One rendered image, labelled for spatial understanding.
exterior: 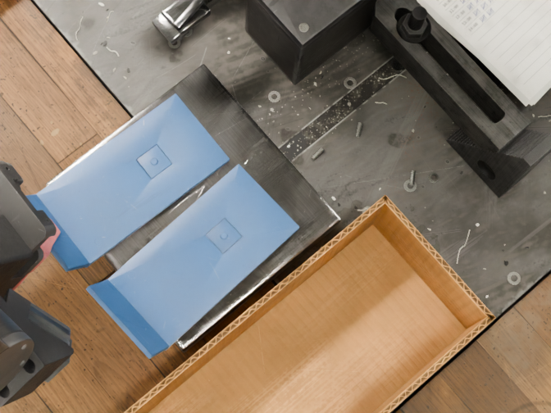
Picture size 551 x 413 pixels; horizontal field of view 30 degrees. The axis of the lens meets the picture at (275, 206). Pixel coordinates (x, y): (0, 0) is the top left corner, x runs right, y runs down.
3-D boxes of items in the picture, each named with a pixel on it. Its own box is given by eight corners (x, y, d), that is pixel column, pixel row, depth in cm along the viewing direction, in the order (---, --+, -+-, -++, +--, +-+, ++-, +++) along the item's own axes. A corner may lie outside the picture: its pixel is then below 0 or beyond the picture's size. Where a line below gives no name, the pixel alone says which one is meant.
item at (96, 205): (17, 209, 80) (10, 199, 77) (175, 94, 83) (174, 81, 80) (71, 279, 78) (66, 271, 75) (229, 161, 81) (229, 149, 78)
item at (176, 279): (90, 295, 78) (85, 288, 75) (238, 165, 81) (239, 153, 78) (152, 363, 77) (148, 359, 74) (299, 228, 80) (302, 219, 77)
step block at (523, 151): (445, 140, 85) (471, 102, 76) (471, 119, 85) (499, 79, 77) (498, 198, 84) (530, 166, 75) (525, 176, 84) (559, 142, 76)
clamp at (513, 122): (355, 47, 87) (371, -7, 77) (385, 23, 87) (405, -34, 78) (475, 177, 84) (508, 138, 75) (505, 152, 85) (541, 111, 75)
